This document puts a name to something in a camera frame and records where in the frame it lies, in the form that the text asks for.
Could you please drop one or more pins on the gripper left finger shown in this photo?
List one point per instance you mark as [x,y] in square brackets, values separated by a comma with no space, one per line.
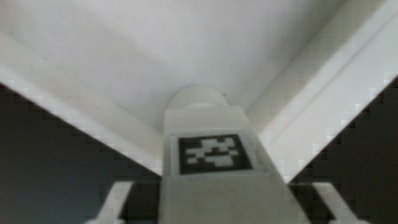
[130,204]

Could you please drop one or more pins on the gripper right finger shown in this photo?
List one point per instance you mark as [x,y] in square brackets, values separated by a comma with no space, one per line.
[324,204]

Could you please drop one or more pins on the white table leg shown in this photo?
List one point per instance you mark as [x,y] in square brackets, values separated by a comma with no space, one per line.
[223,187]

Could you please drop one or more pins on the white square tabletop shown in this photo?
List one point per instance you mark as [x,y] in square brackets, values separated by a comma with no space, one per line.
[100,55]

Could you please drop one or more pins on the white obstacle front bar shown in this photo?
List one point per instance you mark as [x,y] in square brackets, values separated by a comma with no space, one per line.
[336,76]

